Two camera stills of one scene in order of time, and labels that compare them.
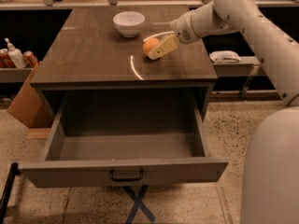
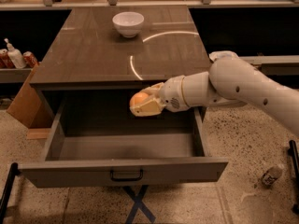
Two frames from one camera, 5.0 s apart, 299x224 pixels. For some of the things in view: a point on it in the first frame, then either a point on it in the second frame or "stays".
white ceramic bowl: [129, 22] stays
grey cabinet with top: [100, 48] stays
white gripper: [183, 29] → [171, 94]
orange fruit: [149, 43] → [138, 98]
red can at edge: [6, 62] stays
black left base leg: [7, 191] stays
